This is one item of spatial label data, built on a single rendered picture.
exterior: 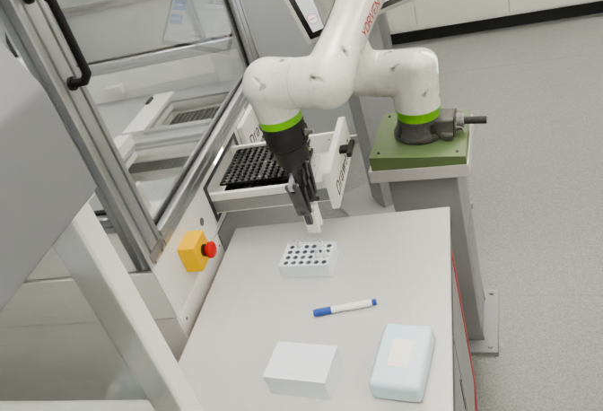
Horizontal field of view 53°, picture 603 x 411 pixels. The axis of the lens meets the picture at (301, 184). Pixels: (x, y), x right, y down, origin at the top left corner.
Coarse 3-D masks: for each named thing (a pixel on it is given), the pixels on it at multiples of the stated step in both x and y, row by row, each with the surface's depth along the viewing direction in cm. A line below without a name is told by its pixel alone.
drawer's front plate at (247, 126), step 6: (246, 114) 188; (252, 114) 192; (240, 120) 186; (246, 120) 186; (252, 120) 191; (240, 126) 183; (246, 126) 185; (252, 126) 190; (240, 132) 183; (246, 132) 185; (252, 132) 190; (240, 138) 184; (246, 138) 184; (252, 138) 189; (258, 138) 194
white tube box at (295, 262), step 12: (288, 252) 148; (300, 252) 146; (312, 252) 146; (336, 252) 146; (288, 264) 144; (300, 264) 144; (312, 264) 142; (324, 264) 140; (288, 276) 145; (300, 276) 144; (312, 276) 143; (324, 276) 142
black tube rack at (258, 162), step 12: (240, 156) 172; (252, 156) 171; (264, 156) 169; (228, 168) 169; (240, 168) 167; (252, 168) 166; (264, 168) 163; (276, 168) 162; (228, 180) 163; (240, 180) 162; (252, 180) 160; (264, 180) 164; (276, 180) 162; (288, 180) 160
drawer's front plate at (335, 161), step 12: (336, 132) 163; (348, 132) 173; (336, 144) 158; (336, 156) 156; (324, 168) 150; (336, 168) 155; (348, 168) 168; (336, 180) 153; (336, 192) 152; (336, 204) 152
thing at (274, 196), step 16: (240, 144) 180; (256, 144) 178; (320, 144) 174; (224, 160) 176; (320, 160) 172; (320, 176) 165; (208, 192) 163; (224, 192) 160; (240, 192) 158; (256, 192) 157; (272, 192) 156; (320, 192) 153; (224, 208) 162; (240, 208) 161; (256, 208) 160
